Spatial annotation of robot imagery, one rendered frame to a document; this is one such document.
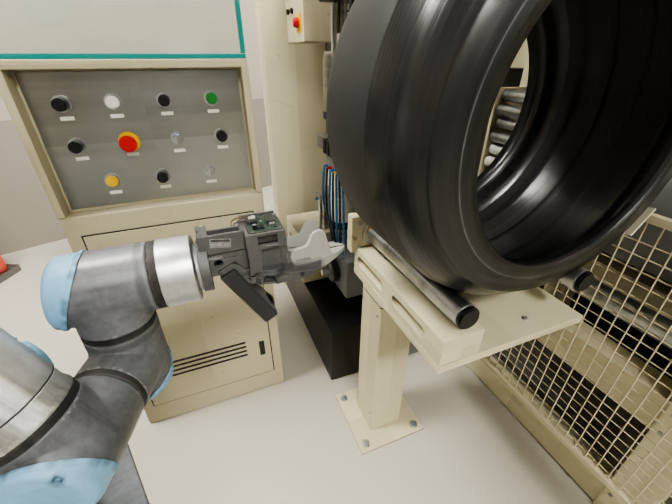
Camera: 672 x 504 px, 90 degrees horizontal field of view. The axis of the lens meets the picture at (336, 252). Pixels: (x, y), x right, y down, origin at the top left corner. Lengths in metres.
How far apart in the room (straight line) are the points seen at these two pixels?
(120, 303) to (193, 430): 1.18
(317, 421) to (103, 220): 1.05
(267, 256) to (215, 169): 0.68
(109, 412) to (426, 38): 0.52
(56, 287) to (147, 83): 0.71
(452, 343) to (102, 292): 0.51
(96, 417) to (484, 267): 0.51
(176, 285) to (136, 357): 0.11
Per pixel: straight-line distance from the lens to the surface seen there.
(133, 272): 0.46
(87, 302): 0.48
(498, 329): 0.77
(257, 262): 0.46
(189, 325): 1.34
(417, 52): 0.41
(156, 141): 1.11
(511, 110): 1.11
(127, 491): 0.84
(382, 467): 1.45
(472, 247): 0.50
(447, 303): 0.61
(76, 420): 0.45
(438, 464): 1.49
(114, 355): 0.52
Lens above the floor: 1.28
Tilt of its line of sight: 30 degrees down
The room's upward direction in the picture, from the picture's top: straight up
